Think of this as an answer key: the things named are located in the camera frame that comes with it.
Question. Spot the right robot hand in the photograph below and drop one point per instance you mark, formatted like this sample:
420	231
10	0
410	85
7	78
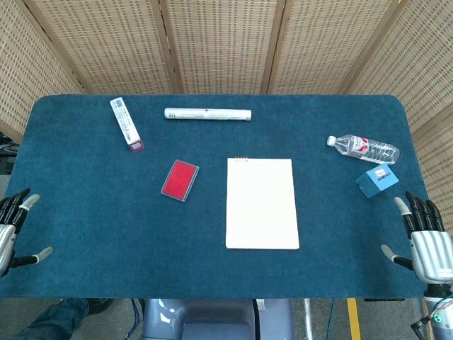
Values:
428	248

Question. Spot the black shoe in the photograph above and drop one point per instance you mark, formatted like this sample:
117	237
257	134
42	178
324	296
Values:
99	304

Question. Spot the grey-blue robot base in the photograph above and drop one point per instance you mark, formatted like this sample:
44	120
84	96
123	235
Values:
216	318

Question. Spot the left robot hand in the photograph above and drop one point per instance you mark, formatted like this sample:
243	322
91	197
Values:
7	232

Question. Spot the white rolled paper tube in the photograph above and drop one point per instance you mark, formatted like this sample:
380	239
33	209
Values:
207	114

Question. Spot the yellow floor tape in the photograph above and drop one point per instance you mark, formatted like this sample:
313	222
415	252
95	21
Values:
354	318

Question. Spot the white tube with red cap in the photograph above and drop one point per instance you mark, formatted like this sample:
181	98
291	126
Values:
126	124

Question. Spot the person's leg in jeans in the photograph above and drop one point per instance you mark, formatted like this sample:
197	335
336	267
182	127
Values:
53	320

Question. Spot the woven bamboo folding screen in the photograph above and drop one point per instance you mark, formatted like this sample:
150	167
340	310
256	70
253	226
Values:
226	46

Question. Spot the small blue box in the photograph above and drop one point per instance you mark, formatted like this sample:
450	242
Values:
376	180

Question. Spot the blue table mat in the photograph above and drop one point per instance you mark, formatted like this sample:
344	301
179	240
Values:
141	230

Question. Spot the white spiral notepad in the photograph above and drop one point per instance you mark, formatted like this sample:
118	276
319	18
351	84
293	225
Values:
261	203

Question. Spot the clear plastic water bottle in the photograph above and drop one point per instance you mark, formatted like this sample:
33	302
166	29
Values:
364	148

